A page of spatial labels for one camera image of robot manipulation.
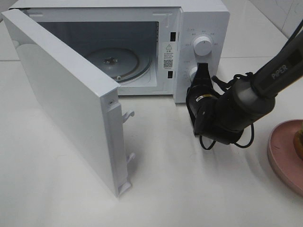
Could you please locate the pink round plate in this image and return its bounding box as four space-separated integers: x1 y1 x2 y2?
267 119 303 196

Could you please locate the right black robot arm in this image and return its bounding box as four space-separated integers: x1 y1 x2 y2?
186 33 303 144

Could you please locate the upper white power knob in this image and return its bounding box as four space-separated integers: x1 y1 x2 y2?
193 35 213 56

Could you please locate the white microwave door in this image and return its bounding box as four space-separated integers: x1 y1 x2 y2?
3 9 134 196

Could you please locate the lower white timer knob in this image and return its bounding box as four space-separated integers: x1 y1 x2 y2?
188 66 197 83

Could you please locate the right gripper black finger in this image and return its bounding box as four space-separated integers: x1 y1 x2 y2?
191 63 211 87

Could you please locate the glass microwave turntable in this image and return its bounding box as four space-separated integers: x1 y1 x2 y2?
86 48 152 83

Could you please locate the white microwave oven body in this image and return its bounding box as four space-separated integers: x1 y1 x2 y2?
8 0 230 103

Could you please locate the burger with lettuce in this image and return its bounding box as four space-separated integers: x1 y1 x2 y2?
293 130 303 158

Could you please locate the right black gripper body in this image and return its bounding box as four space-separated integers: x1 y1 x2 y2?
186 82 239 144

